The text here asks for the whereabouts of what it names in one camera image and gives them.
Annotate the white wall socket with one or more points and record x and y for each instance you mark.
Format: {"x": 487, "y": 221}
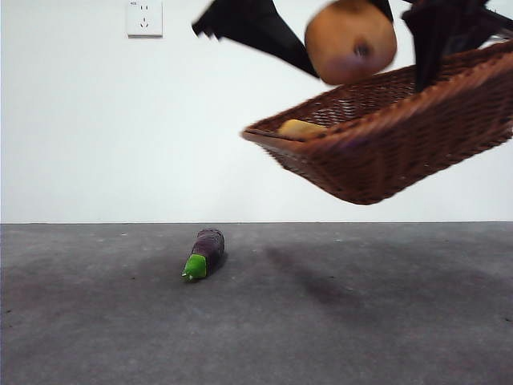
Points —
{"x": 145, "y": 20}

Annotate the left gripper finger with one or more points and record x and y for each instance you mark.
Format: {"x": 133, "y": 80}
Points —
{"x": 260, "y": 28}
{"x": 382, "y": 7}

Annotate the brown potato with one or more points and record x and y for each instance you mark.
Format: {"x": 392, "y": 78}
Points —
{"x": 344, "y": 40}

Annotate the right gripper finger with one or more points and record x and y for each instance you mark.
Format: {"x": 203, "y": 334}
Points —
{"x": 433, "y": 36}
{"x": 489, "y": 26}

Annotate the brown wicker basket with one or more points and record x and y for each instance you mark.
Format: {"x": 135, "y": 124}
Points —
{"x": 401, "y": 148}

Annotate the yellow corn cob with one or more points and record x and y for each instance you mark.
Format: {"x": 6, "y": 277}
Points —
{"x": 300, "y": 129}

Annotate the purple eggplant with green stem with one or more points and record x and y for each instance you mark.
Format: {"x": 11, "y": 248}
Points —
{"x": 210, "y": 246}

